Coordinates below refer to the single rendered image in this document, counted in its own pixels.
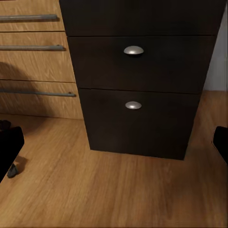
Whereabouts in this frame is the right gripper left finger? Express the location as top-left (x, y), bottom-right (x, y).
top-left (0, 126), bottom-right (24, 183)

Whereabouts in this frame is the swivel chair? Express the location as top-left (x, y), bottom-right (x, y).
top-left (0, 121), bottom-right (19, 179)

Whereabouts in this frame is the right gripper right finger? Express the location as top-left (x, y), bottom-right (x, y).
top-left (213, 126), bottom-right (228, 165)

